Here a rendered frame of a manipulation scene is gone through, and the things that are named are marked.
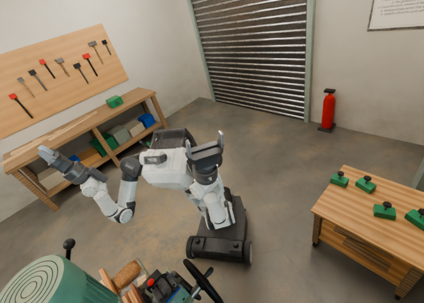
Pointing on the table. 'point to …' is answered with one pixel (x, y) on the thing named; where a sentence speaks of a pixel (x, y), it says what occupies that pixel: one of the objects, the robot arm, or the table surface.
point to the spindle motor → (55, 284)
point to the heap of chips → (127, 274)
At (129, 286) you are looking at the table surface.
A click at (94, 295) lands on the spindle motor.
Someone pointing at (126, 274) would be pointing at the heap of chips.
